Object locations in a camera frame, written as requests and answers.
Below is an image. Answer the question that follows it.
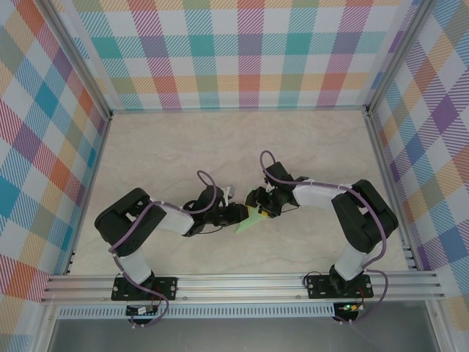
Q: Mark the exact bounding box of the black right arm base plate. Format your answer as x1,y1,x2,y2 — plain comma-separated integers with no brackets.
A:
306,274,374,300

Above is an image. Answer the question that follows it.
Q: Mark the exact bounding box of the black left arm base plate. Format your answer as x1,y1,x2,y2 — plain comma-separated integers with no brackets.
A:
111,276,179,301

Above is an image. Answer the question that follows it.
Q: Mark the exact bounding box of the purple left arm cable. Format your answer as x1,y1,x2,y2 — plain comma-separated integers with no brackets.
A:
109,170,225,329

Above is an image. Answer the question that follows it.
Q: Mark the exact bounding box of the aluminium frame post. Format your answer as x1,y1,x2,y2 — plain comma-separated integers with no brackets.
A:
365,0,432,114
39,0,114,120

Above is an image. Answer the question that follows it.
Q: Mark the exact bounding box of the wide aluminium mounting rail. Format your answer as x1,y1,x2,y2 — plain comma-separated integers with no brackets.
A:
40,271,446,304

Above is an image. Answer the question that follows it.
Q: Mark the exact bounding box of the slotted grey cable duct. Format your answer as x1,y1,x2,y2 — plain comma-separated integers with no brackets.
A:
56,304,336,320

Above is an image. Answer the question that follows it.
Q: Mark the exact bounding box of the grey metal panel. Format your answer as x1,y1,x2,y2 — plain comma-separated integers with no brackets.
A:
47,318,440,352

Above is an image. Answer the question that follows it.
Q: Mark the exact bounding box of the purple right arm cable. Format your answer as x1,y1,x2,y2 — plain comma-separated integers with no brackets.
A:
259,150,390,326

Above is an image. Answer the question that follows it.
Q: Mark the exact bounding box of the small black circuit board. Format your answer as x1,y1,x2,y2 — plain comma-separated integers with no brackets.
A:
125,305,159,317

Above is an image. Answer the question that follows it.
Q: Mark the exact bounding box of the aluminium frame rail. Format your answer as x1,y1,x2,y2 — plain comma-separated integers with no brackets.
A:
365,109,421,271
64,115,113,276

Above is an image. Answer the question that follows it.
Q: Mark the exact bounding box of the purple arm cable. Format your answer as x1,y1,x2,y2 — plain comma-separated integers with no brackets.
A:
109,170,225,329
259,150,390,326

